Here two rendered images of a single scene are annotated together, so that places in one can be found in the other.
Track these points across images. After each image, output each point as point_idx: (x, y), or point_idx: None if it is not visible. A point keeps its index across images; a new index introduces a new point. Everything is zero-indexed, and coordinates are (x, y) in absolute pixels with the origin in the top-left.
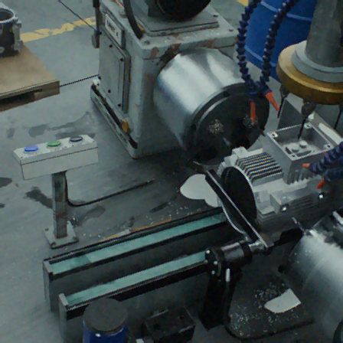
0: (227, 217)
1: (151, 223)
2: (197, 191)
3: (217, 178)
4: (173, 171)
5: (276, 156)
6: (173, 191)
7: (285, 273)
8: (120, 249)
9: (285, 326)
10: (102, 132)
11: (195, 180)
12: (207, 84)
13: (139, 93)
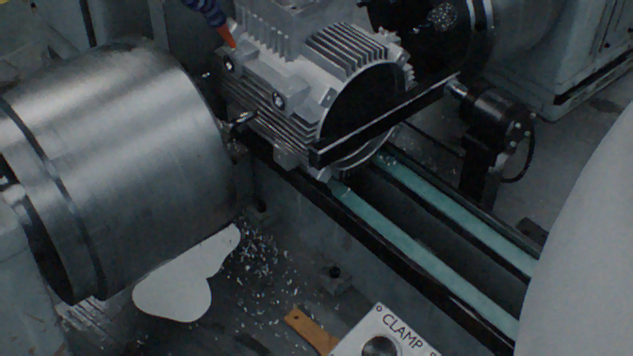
0: (348, 168)
1: (304, 347)
2: (189, 292)
3: (335, 136)
4: (134, 345)
5: (323, 22)
6: (199, 331)
7: (491, 57)
8: (490, 307)
9: (433, 153)
10: None
11: (154, 300)
12: (161, 93)
13: (50, 323)
